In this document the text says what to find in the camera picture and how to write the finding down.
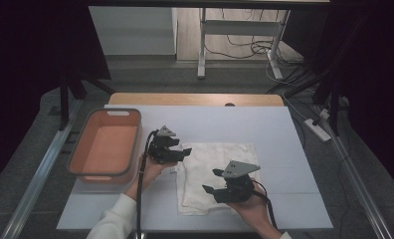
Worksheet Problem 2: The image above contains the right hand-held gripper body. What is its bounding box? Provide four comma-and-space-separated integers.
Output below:
214, 159, 262, 204

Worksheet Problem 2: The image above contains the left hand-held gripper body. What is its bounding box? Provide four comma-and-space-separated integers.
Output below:
147, 124, 186, 163

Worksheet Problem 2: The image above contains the white baby shirt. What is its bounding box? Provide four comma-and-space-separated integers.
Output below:
174, 142, 261, 216

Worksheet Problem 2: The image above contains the orange basket with grey rim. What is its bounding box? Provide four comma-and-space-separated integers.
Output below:
67, 108, 143, 185

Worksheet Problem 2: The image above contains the person's left hand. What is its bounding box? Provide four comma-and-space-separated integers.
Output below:
133, 155, 178, 192

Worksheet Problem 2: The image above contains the person's right hand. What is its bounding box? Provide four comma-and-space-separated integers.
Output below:
228, 185, 276, 230

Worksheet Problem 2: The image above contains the white table cover sheet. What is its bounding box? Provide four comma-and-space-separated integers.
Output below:
56, 104, 334, 232

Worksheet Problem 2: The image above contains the white power strip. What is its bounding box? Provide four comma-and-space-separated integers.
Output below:
303, 119, 332, 143

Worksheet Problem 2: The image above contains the black metal stand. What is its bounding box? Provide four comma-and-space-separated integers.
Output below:
59, 71, 116, 130
312, 76, 342, 135

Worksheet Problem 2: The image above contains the white cabinet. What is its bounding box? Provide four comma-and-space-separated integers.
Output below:
89, 6, 179, 57

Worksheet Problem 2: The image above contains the black curtain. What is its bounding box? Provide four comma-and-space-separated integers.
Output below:
0, 0, 111, 193
283, 0, 394, 197

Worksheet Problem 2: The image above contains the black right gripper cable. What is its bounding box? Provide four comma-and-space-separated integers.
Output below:
251, 178, 279, 230

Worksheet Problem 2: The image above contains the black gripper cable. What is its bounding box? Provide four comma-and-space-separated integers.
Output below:
251, 178, 279, 230
135, 129, 159, 239

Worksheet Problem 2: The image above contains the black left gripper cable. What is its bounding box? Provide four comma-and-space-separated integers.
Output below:
135, 129, 159, 239

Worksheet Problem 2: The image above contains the aluminium rail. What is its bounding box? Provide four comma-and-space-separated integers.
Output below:
0, 99, 84, 239
313, 106, 393, 239

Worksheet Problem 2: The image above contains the tangle of floor cables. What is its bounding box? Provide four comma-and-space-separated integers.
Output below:
204, 8, 305, 68

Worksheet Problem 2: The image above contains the white metal desk frame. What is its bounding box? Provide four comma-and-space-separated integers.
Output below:
197, 8, 291, 81

